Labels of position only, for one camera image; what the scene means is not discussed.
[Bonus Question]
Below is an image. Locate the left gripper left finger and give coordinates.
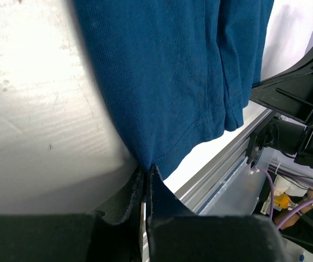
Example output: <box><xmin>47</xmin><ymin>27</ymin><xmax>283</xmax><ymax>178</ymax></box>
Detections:
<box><xmin>0</xmin><ymin>169</ymin><xmax>145</xmax><ymax>261</ymax></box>

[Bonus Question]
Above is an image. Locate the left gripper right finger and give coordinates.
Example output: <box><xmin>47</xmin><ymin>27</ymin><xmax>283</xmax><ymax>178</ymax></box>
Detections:
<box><xmin>146</xmin><ymin>165</ymin><xmax>285</xmax><ymax>262</ymax></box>

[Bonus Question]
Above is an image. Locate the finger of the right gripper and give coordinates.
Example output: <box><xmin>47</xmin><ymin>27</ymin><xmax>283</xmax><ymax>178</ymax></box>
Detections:
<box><xmin>250</xmin><ymin>47</ymin><xmax>313</xmax><ymax>126</ymax></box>

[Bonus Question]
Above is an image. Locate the navy blue Mickey t-shirt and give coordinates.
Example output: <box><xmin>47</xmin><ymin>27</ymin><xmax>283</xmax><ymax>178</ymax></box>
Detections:
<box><xmin>73</xmin><ymin>1</ymin><xmax>273</xmax><ymax>178</ymax></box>

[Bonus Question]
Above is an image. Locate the aluminium mounting rail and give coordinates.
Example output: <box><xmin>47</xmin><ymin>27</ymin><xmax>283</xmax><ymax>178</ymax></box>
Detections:
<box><xmin>175</xmin><ymin>110</ymin><xmax>274</xmax><ymax>215</ymax></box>

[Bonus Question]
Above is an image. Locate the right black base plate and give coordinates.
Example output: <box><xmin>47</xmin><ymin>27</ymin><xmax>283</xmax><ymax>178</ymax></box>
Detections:
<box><xmin>245</xmin><ymin>123</ymin><xmax>268</xmax><ymax>164</ymax></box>

